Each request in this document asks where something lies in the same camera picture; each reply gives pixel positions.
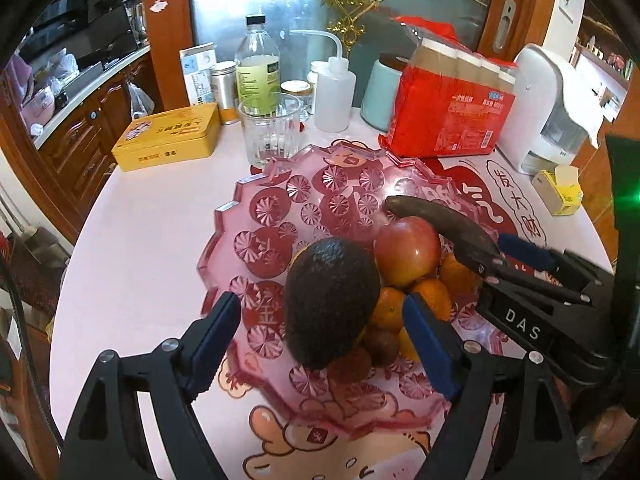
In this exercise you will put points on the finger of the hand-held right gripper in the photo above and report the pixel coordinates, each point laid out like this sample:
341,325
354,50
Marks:
482,260
525,250

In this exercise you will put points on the white wall switch panel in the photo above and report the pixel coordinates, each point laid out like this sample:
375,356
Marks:
567,2

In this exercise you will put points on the yellow tin box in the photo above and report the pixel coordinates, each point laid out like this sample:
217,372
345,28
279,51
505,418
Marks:
167,135

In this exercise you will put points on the clear plastic bag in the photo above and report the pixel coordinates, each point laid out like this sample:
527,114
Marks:
140,102

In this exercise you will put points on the small tangerine with stem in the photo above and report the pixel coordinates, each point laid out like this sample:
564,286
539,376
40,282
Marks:
387,310

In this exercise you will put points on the small dark red fruit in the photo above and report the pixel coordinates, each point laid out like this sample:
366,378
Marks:
350,365
380,347

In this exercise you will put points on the dark avocado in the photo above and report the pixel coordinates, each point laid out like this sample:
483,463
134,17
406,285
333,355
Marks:
330,305

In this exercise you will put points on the white squeeze bottle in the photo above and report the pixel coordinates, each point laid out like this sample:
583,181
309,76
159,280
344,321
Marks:
335,95

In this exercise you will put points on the white dispenser appliance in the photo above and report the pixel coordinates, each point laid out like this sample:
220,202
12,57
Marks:
535,110

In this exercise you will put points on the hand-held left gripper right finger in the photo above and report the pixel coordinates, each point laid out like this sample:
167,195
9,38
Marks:
430,350

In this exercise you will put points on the clear drinking glass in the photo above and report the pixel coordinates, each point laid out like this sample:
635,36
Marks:
270,130

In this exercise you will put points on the blue and white carton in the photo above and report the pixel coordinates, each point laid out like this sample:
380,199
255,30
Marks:
200,75

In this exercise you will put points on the red apple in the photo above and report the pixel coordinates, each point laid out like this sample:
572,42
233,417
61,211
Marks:
407,257

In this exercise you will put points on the small glass jar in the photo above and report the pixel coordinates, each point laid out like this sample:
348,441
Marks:
297,97

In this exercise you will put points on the teal canister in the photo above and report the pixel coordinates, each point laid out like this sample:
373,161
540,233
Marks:
382,92

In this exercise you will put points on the red pack of paper cups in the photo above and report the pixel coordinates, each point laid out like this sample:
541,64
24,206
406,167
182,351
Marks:
450,110

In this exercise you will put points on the pink sticker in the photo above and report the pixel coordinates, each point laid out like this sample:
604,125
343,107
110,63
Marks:
157,6

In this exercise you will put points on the pink glass bowl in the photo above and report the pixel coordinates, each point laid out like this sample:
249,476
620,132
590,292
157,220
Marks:
280,210

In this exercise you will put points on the small white bottle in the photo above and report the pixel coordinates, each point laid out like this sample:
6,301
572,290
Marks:
316,72

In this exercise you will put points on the yellow tissue box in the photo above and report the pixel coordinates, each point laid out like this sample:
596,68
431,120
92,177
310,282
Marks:
560,190

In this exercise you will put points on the glass bottle with green label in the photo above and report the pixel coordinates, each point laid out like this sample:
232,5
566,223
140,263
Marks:
257,65

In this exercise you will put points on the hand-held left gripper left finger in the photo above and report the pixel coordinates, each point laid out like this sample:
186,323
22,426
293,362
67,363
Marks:
212,345

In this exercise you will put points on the metal can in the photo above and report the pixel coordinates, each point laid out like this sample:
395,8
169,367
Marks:
225,92

